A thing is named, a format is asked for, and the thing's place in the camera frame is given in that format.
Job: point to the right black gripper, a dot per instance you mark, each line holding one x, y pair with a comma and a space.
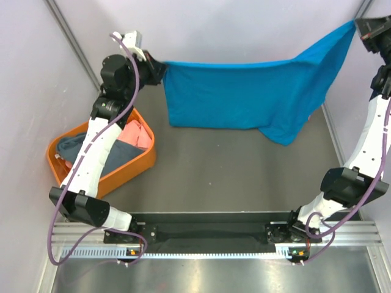
370, 28

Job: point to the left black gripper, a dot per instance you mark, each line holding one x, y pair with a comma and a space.
155, 69

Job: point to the blue t shirt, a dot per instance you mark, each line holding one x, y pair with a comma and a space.
276, 98

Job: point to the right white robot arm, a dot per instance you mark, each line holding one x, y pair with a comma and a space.
346, 189

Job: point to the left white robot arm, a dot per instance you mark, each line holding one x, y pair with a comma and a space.
76, 197

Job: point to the light pink t shirt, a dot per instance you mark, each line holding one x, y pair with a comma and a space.
135, 134

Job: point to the grey t shirt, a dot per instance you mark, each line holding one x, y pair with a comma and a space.
121, 153

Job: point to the orange plastic basket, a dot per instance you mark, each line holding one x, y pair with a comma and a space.
119, 176

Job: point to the right aluminium frame post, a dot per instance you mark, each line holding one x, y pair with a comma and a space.
363, 8

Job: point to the aluminium frame post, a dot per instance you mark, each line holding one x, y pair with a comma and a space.
363, 8
72, 41

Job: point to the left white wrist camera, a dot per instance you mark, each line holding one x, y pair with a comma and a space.
132, 41

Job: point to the left aluminium frame post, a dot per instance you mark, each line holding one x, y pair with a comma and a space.
72, 41

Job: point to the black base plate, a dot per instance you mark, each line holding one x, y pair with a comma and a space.
216, 232

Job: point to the aluminium rail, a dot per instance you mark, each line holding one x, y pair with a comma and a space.
352, 233

